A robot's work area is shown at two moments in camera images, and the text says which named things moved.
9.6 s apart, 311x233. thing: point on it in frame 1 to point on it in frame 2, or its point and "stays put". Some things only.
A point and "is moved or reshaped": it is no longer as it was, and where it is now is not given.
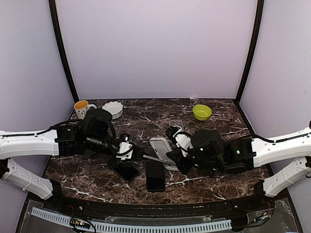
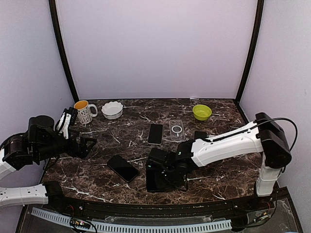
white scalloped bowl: [114, 108] stays put
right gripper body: [182, 149] to [172, 182]
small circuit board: [79, 223] stays put
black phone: [155, 176] stays put
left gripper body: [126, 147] to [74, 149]
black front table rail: [260, 201] stays put
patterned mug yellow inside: [81, 108] stays put
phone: [162, 160] is moved or reshaped
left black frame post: [53, 5] stays put
